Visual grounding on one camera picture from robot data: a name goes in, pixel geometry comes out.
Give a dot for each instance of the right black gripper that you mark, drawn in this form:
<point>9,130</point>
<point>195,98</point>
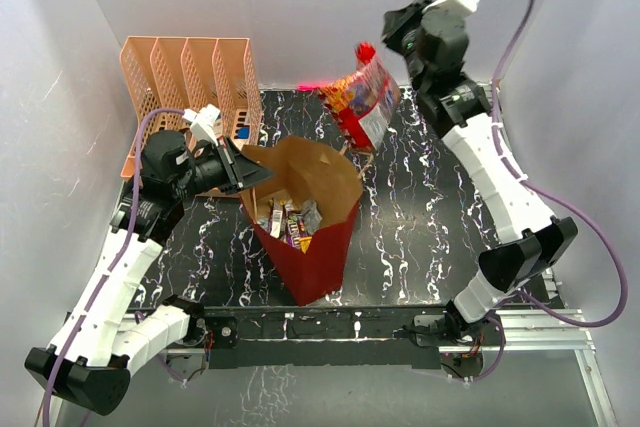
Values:
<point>397,22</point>

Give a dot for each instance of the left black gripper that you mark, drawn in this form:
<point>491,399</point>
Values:
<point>239,170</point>

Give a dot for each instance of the red paper bag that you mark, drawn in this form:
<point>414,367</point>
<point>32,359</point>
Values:
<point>306,169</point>

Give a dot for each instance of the large red snack bag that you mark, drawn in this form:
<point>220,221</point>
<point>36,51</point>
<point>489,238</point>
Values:
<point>363,103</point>

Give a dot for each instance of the silver snack packet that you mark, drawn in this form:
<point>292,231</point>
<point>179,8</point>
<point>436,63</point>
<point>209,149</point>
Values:
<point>311,216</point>

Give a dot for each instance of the yellow snack packet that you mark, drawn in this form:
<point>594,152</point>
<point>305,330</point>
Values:
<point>304,243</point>

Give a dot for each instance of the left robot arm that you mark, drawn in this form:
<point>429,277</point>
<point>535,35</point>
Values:
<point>91,360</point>

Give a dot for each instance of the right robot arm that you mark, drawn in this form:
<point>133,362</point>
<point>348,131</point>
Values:
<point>431,37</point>

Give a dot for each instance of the purple candy bar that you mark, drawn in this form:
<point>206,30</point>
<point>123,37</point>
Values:
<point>292,218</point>

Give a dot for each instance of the pink marker strip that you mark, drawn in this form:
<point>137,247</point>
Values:
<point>311,86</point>

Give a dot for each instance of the orange plastic file organizer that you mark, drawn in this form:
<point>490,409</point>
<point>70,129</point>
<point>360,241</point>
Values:
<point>191,72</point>

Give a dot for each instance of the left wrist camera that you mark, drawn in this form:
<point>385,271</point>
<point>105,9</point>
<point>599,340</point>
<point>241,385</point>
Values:
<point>203,124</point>

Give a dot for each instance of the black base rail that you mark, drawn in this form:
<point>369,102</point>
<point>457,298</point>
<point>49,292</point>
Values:
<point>331,336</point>

